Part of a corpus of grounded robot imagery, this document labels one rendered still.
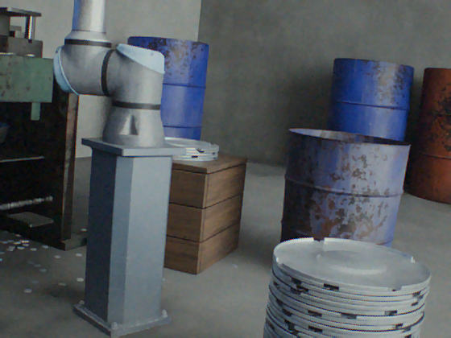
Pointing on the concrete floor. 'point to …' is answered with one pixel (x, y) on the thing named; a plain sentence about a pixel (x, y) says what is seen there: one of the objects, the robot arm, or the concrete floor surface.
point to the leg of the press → (42, 167)
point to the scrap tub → (342, 186)
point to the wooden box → (204, 212)
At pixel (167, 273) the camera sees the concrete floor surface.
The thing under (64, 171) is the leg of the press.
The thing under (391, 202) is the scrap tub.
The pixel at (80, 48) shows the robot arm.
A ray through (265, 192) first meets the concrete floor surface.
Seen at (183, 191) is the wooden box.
